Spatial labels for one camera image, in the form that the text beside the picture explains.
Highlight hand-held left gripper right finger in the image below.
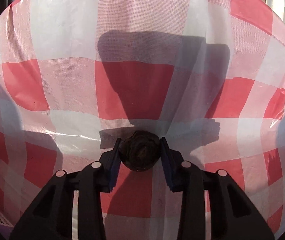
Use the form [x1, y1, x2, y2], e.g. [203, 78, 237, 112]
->
[160, 137, 275, 240]

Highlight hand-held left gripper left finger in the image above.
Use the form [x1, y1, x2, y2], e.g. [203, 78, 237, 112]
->
[9, 138, 121, 240]

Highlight dark wrinkled round fruit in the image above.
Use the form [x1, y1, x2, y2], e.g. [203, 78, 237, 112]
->
[119, 130, 162, 172]

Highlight red white checked tablecloth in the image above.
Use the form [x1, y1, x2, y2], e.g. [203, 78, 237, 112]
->
[0, 0, 285, 240]

